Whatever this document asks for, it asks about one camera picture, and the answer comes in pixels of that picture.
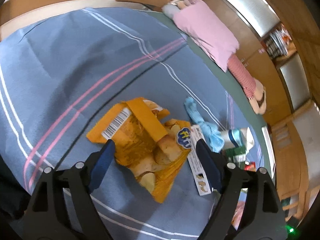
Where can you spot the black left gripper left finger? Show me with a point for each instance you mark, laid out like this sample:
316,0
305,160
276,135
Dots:
61,206

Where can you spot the orange chip bag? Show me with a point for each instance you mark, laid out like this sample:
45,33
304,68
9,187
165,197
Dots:
154,151

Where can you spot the pink paper piece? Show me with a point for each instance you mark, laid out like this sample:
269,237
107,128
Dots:
238,214

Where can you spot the red white snack wrapper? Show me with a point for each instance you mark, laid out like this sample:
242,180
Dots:
250,166

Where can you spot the green snack bag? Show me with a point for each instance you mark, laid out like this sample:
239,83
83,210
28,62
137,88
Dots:
235,155

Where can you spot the white flat board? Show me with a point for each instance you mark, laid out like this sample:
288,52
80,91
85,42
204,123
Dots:
270,150

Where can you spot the white paper cup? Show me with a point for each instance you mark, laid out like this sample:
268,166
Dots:
239,137

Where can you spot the light blue fuzzy cloth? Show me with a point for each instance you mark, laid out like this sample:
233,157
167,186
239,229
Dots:
209,130

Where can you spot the white blue medicine box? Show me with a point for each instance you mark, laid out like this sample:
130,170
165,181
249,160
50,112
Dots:
202,184

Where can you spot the blue striped bed blanket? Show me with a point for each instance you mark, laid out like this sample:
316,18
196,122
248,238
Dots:
59,76

